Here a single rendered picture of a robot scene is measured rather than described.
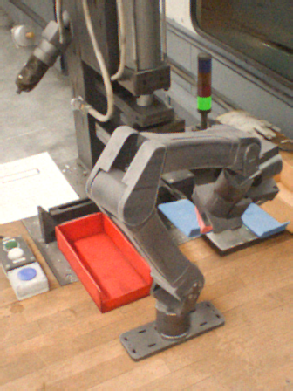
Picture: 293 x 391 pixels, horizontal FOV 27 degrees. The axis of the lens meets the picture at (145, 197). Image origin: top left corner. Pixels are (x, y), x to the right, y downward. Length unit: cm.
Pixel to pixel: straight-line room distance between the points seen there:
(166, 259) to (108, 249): 38
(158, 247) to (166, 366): 25
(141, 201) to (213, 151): 17
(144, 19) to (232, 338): 65
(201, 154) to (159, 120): 39
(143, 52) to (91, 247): 45
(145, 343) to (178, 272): 17
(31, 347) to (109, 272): 25
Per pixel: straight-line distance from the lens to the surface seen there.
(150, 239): 96
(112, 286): 128
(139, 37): 128
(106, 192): 89
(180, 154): 93
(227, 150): 100
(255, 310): 123
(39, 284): 128
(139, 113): 132
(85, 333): 119
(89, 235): 142
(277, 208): 144
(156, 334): 117
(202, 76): 161
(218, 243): 136
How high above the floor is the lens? 175
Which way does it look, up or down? 33 degrees down
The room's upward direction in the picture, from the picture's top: 3 degrees counter-clockwise
